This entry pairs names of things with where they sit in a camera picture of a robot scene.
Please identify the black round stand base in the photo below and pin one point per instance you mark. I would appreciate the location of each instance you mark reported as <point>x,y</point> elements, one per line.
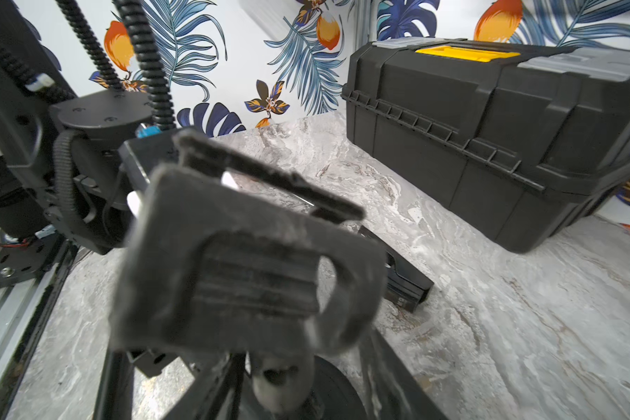
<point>332,397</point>

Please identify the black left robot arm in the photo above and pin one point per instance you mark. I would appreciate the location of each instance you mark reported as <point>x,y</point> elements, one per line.
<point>70,152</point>

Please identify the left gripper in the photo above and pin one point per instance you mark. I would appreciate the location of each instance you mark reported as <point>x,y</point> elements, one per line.
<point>179,175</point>

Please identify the aluminium front rail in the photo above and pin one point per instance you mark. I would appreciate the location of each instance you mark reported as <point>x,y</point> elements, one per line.
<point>25,309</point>

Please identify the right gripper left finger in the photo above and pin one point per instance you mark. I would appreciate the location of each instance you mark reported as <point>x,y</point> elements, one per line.
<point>216,390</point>

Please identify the black plastic toolbox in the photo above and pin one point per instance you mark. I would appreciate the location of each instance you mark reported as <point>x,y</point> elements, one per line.
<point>518,141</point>

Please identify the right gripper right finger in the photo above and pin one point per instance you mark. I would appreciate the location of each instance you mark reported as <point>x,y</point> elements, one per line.
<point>390,391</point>

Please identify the black stand pole with clip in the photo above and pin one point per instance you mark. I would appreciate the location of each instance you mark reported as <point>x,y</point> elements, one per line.
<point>279,280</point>

